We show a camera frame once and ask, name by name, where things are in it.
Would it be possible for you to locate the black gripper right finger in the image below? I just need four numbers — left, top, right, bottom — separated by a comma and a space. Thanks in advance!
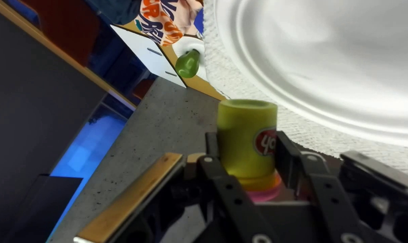
276, 131, 408, 243

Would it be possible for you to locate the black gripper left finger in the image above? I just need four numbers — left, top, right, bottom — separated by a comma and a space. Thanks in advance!
73, 131, 277, 243

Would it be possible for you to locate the small glossy green object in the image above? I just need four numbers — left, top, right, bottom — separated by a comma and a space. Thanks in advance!
174, 48, 204, 80

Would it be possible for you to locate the white round plate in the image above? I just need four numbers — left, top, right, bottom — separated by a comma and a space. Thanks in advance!
215, 0, 408, 147

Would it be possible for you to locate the orange and white snack bag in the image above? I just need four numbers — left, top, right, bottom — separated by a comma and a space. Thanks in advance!
135, 0, 207, 48

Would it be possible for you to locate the orange chair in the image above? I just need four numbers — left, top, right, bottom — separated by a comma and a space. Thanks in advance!
20, 0, 101, 58

